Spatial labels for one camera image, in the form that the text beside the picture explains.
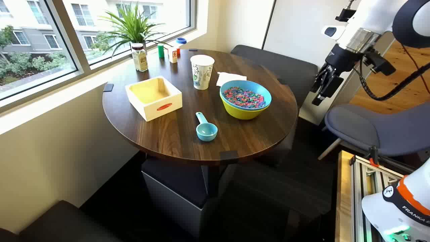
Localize thin black cable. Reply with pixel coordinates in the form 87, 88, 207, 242
401, 41, 430, 86

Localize thick black braided cable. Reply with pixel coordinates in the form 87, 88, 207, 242
355, 60, 430, 102

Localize patterned paper cup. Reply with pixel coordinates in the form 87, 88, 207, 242
190, 53, 217, 91

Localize black mounted device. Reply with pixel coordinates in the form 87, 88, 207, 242
335, 0, 361, 22

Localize dark grey cushioned bench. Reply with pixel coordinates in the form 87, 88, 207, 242
230, 43, 320, 107
0, 199, 124, 242

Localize white and yellow wooden box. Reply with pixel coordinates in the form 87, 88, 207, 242
124, 75, 185, 123

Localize blue measuring scoop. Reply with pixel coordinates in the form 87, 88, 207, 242
195, 110, 221, 143

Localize glass jar with dark lid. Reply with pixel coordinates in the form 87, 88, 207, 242
130, 41, 151, 74

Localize wooden cart with aluminium rails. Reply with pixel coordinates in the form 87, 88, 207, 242
335, 149, 406, 242

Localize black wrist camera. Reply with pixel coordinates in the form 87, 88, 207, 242
363, 45, 397, 76

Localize grey window frame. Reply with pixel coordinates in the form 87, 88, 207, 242
0, 0, 199, 112

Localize potted green plant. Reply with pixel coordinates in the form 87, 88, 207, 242
92, 2, 159, 56

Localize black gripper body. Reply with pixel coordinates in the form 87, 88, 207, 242
324, 43, 365, 76

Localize white paper napkin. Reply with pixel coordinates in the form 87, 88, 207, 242
216, 71, 249, 88

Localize colorful beads substance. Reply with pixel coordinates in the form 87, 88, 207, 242
224, 86, 268, 110

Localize grey blue chair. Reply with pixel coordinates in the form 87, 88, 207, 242
318, 100, 430, 161

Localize blue and yellow bowl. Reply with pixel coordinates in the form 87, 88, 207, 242
220, 79, 273, 121

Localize grey cube ottoman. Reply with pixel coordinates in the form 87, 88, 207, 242
140, 156, 218, 239

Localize white apartment building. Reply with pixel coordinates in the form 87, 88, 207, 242
0, 0, 190, 51

